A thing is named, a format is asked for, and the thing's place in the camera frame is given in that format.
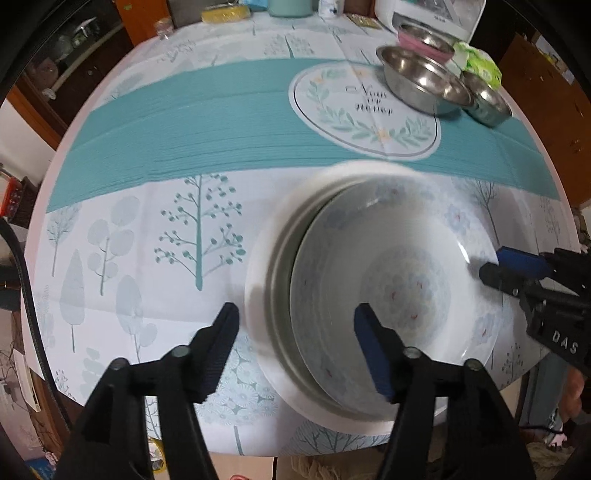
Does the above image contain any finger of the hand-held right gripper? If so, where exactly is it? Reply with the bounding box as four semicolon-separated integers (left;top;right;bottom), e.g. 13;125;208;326
496;247;555;280
479;262;539;302

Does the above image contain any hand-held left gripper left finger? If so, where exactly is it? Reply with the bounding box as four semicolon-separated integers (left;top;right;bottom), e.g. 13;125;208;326
58;302;241;480

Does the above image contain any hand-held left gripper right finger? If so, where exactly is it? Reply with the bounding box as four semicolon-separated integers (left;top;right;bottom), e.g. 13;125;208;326
353;303;532;480

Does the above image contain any large white plate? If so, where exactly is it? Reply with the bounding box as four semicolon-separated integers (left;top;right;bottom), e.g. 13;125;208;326
244;159;505;433

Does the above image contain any floral white plate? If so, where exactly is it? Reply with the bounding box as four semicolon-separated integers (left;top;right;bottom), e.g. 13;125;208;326
290;178;504;418

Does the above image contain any green plate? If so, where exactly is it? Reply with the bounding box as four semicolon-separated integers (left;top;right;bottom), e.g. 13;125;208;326
270;182;356;416

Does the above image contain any small steel bowl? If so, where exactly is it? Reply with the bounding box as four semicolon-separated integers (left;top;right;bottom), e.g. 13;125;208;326
459;70;514;128

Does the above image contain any large steel bowl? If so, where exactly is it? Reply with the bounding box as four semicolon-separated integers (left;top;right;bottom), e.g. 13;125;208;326
376;45;474;116

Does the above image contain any pink steel bowl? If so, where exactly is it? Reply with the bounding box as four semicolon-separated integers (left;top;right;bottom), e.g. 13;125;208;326
397;24;458;64

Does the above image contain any wooden cabinet with shelves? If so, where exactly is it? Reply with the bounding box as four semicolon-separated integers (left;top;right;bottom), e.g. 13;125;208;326
499;32;591;206

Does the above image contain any white router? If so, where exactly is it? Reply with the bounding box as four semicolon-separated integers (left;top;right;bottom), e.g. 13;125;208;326
14;351;43;409

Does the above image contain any green tissue pack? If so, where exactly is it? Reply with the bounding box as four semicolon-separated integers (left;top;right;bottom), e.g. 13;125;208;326
452;41;503;91

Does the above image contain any white countertop appliance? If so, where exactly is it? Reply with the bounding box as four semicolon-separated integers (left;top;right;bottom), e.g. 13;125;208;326
374;0;488;42

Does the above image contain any red plastic holder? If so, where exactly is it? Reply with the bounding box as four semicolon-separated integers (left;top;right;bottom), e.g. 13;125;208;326
0;180;25;216

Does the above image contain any gold foil packet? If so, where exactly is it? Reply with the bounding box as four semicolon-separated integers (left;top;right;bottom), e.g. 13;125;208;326
346;14;384;31

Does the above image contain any dark wooden kitchen cabinet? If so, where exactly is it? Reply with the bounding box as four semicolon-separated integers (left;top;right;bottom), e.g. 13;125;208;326
9;0;153;148

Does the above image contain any yellow sponge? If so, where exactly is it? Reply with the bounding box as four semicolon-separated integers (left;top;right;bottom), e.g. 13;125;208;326
201;2;252;24

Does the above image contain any teal canister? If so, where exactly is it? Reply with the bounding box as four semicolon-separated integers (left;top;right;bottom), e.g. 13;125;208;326
268;0;315;18

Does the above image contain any black strap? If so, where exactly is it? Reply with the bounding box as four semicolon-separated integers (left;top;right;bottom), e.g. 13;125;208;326
0;217;70;416

